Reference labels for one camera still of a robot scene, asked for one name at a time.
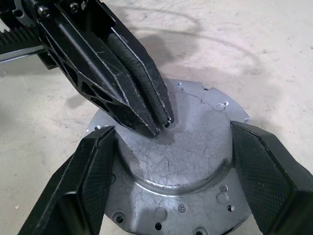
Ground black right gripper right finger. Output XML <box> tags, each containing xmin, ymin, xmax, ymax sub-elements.
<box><xmin>230</xmin><ymin>120</ymin><xmax>313</xmax><ymax>235</ymax></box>

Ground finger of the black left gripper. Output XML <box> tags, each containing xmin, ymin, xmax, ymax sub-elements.
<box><xmin>82</xmin><ymin>0</ymin><xmax>175</xmax><ymax>129</ymax></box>
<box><xmin>36</xmin><ymin>4</ymin><xmax>161</xmax><ymax>140</ymax></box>

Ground grey metal motor lid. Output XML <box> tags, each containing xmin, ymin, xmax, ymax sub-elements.
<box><xmin>87</xmin><ymin>78</ymin><xmax>252</xmax><ymax>235</ymax></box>

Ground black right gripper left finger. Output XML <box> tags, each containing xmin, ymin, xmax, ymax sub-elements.
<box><xmin>18</xmin><ymin>125</ymin><xmax>117</xmax><ymax>235</ymax></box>

